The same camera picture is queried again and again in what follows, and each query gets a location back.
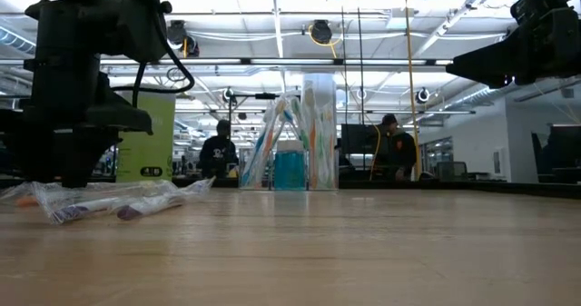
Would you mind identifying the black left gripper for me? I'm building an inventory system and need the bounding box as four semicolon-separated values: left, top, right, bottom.
0;72;153;189

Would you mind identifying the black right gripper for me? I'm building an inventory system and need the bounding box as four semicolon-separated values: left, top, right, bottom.
447;0;581;89

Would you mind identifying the bagged purple toothbrush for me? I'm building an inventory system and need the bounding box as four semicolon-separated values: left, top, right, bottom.
34;181;178;225
115;176;217;222

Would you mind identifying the clear plastic organizer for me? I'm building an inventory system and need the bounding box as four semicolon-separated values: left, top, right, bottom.
236;145;340;191

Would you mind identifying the blue mouthwash bottle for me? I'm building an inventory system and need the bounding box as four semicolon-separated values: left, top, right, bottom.
279;140;300;191
271;140;294;191
285;140;308;191

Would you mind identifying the green wipes canister white lid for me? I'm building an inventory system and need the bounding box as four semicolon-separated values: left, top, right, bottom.
116;90;177;183

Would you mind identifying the black desk monitor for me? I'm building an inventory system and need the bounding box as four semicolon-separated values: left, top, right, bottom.
549;123;581;162

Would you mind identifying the mesh office chair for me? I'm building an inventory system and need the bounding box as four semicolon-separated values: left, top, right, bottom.
434;160;469;183

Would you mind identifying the person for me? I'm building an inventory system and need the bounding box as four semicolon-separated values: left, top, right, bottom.
198;118;240;180
367;113;418;183

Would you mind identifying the black screen on cart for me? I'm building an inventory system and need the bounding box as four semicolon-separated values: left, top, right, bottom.
339;123;382;183

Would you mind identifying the white building column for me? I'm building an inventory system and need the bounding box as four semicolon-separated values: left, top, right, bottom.
301;73;338;190

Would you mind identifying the long ceiling light bar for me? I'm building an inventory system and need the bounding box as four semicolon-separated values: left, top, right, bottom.
99;56;450;67

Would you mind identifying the yellow hanging cable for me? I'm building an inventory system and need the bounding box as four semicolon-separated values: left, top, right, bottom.
402;0;424;181

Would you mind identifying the black hanging cable loop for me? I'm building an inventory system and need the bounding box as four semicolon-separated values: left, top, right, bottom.
165;65;189;84

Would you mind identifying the thin black hanging cable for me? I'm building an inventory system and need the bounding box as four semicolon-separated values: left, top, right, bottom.
340;0;347;126

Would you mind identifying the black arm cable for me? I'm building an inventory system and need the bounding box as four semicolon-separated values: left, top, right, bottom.
111;0;196;110

